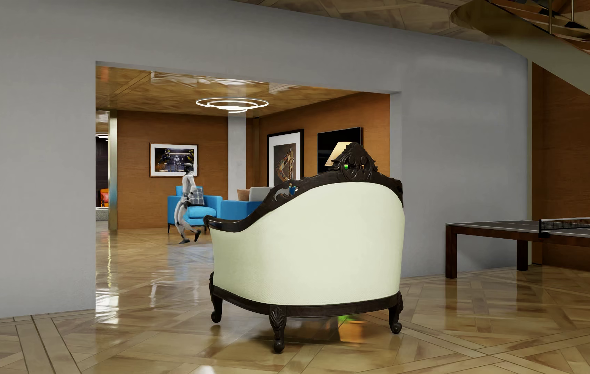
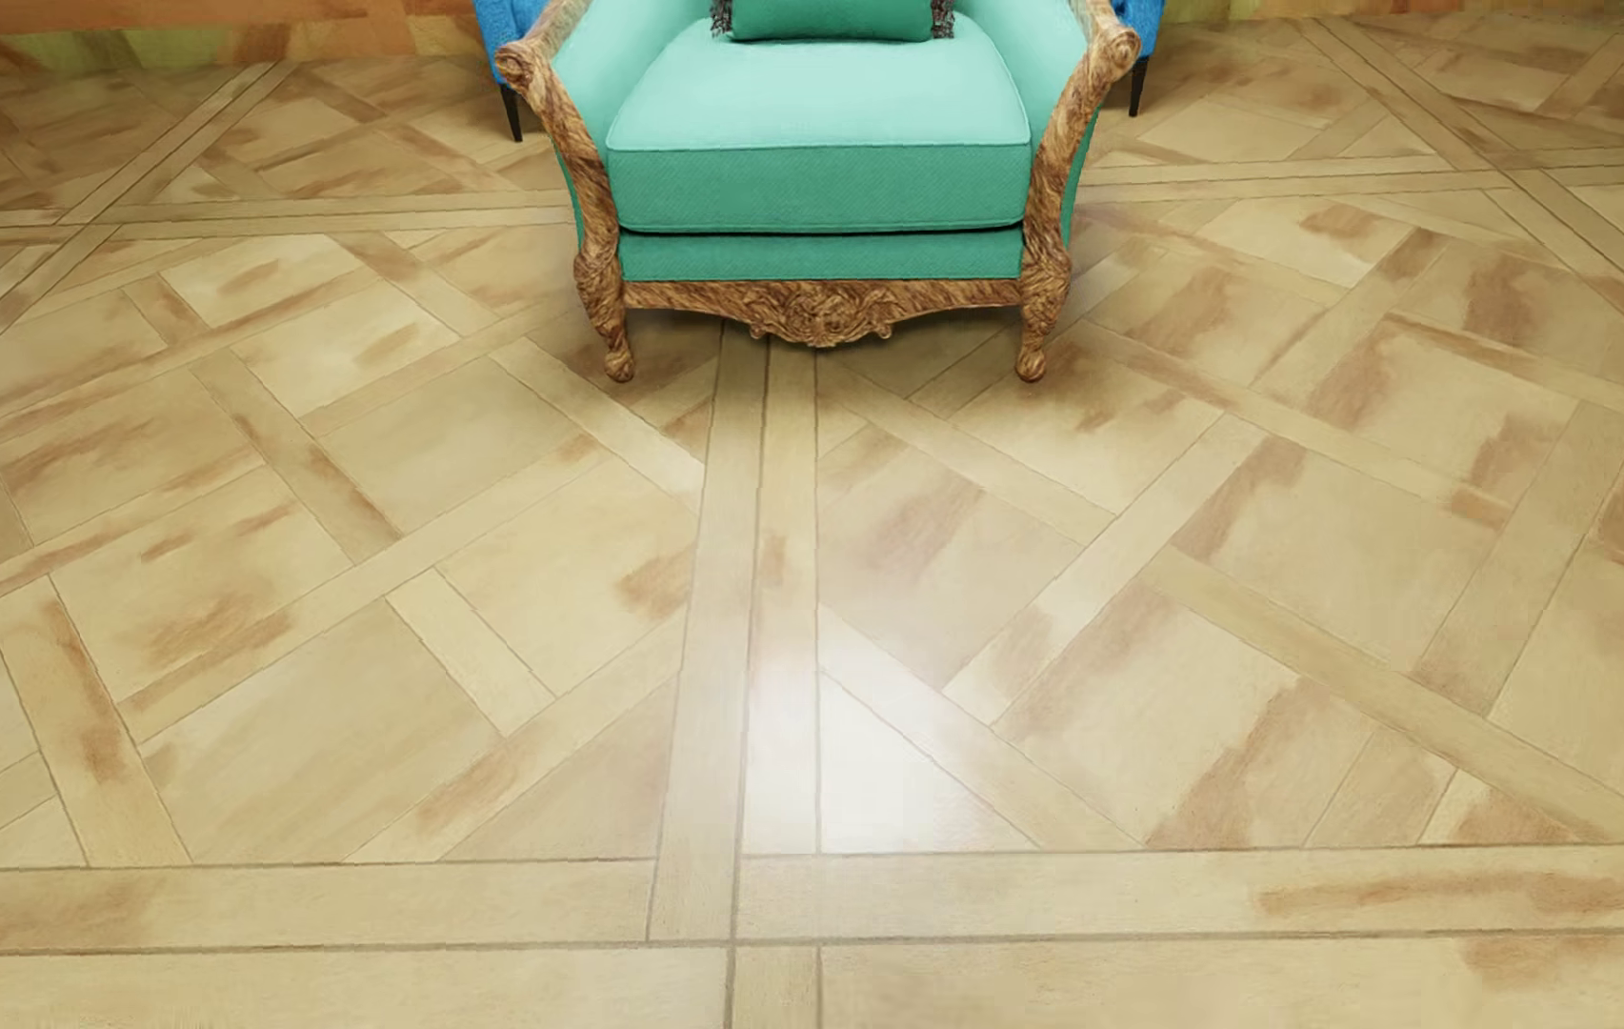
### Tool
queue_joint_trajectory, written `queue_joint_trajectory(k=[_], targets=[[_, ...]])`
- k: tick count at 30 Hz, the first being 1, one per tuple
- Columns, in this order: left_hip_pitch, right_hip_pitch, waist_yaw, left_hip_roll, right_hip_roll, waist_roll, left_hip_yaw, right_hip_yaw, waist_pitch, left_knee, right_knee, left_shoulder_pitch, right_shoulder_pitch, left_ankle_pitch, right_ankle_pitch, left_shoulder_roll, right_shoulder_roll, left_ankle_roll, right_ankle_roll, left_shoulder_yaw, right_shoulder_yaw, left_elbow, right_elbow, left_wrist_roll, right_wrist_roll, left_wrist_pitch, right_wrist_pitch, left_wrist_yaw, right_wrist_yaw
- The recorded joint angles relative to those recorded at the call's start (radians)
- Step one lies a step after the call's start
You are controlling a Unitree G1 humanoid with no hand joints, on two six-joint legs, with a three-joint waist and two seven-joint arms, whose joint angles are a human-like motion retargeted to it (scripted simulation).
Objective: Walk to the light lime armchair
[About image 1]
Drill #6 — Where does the light lime armchair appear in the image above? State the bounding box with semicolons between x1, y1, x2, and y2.
204;142;406;354

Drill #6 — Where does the blue armchair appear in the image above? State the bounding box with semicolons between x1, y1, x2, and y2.
167;185;223;233

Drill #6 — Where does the black framed abstract picture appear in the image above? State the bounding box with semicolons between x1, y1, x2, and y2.
267;129;305;188

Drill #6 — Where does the cream lampshade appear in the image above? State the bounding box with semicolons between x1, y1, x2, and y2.
324;141;352;167

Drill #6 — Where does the blue sofa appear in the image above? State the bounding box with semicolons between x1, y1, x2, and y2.
219;199;264;221

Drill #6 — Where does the white humanoid robot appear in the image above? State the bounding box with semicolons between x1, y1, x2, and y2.
173;163;202;244

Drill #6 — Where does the white framed landscape picture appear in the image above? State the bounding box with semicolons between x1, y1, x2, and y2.
149;143;199;178

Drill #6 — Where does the dark table tennis table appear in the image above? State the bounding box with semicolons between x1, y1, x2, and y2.
445;215;590;279

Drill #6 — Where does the table tennis net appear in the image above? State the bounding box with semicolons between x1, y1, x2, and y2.
538;216;590;239

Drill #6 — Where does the wooden staircase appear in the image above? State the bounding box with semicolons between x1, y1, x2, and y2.
450;0;590;118

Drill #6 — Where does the black wall television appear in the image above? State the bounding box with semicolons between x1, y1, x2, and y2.
317;126;363;174

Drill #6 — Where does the ring ceiling lamp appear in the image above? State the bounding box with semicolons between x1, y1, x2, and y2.
195;97;270;114

